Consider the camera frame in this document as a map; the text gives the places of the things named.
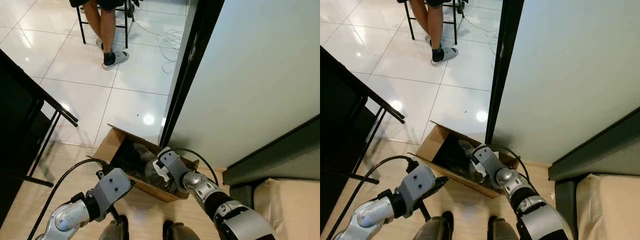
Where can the brown cardboard box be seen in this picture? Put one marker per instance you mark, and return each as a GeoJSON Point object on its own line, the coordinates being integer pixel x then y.
{"type": "Point", "coordinates": [430, 145]}
{"type": "Point", "coordinates": [107, 145]}

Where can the dark right robot leg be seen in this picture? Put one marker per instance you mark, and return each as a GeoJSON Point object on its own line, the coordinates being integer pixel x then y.
{"type": "Point", "coordinates": [502, 230]}
{"type": "Point", "coordinates": [180, 232]}

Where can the crumpled clear plastic rubbish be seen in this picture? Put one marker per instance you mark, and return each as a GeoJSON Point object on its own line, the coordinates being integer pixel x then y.
{"type": "Point", "coordinates": [152, 172]}
{"type": "Point", "coordinates": [472, 167]}

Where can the black table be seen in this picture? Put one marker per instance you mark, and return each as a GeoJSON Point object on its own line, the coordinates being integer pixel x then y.
{"type": "Point", "coordinates": [15, 110]}
{"type": "Point", "coordinates": [340, 115]}

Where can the black door frame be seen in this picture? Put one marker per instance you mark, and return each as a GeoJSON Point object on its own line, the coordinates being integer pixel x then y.
{"type": "Point", "coordinates": [505, 50]}
{"type": "Point", "coordinates": [192, 50]}

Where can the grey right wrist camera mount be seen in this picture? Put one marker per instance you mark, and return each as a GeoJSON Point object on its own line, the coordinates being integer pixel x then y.
{"type": "Point", "coordinates": [490, 162]}
{"type": "Point", "coordinates": [172, 167]}

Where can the person with bare legs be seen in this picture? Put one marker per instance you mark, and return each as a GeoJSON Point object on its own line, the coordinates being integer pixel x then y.
{"type": "Point", "coordinates": [107, 30]}
{"type": "Point", "coordinates": [435, 25]}

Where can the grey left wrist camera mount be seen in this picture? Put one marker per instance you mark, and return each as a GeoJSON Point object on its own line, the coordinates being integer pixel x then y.
{"type": "Point", "coordinates": [112, 192]}
{"type": "Point", "coordinates": [417, 187]}

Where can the dark left robot leg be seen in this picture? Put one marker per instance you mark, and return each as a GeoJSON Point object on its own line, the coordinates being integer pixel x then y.
{"type": "Point", "coordinates": [114, 230]}
{"type": "Point", "coordinates": [435, 227]}

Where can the dark robot leg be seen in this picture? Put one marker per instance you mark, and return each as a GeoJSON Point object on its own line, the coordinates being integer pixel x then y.
{"type": "Point", "coordinates": [435, 227]}
{"type": "Point", "coordinates": [114, 230]}
{"type": "Point", "coordinates": [502, 230]}
{"type": "Point", "coordinates": [180, 232]}

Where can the bed with beige sheet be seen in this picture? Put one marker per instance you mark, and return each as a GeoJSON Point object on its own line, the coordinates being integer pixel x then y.
{"type": "Point", "coordinates": [290, 210]}
{"type": "Point", "coordinates": [610, 210]}

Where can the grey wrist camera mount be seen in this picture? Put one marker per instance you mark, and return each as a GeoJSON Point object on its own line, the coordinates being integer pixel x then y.
{"type": "Point", "coordinates": [172, 167]}
{"type": "Point", "coordinates": [490, 162]}
{"type": "Point", "coordinates": [417, 187]}
{"type": "Point", "coordinates": [112, 192]}

